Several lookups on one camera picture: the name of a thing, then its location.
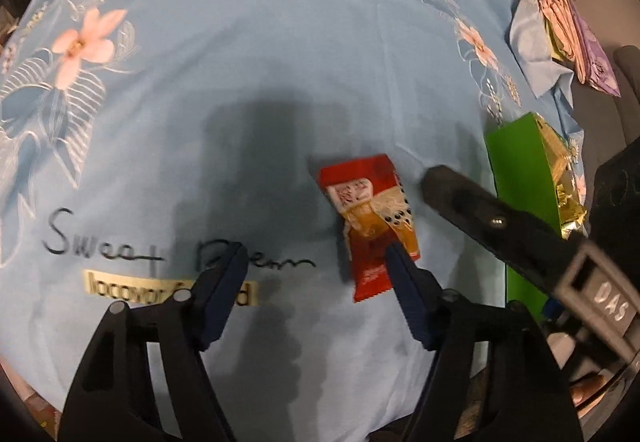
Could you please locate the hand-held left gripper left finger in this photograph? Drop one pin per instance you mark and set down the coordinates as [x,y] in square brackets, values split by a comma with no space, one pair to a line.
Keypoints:
[220,302]

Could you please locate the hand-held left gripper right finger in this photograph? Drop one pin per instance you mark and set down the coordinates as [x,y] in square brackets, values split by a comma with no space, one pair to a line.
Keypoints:
[410,292]

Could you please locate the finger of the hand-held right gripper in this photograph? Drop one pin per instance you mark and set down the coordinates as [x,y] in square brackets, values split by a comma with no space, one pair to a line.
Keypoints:
[480,207]

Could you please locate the red snack packet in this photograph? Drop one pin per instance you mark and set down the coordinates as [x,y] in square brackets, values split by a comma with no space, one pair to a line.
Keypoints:
[365,267]

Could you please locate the green cardboard box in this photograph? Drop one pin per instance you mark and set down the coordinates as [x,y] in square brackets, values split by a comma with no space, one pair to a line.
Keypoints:
[520,161]

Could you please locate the person's right hand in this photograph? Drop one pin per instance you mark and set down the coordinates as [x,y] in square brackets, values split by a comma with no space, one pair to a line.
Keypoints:
[585,389]

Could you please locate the light blue folded cloth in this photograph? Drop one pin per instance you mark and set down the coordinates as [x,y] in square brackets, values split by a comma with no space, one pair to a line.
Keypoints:
[532,41]

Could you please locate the yellow green folded cloth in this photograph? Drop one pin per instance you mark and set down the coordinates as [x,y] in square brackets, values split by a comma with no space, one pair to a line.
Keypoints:
[557,49]

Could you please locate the grey sofa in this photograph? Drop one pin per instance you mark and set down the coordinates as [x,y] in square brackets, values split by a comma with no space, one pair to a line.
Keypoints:
[625,101]

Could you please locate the purple folded cloth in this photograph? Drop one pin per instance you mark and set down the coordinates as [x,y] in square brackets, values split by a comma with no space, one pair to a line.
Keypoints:
[597,61]

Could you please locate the pink folded cloth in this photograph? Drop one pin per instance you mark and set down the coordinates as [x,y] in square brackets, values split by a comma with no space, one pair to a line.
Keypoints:
[555,6]

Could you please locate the blue floral tablecloth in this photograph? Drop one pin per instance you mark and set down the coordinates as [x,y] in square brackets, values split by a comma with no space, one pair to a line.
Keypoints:
[250,71]

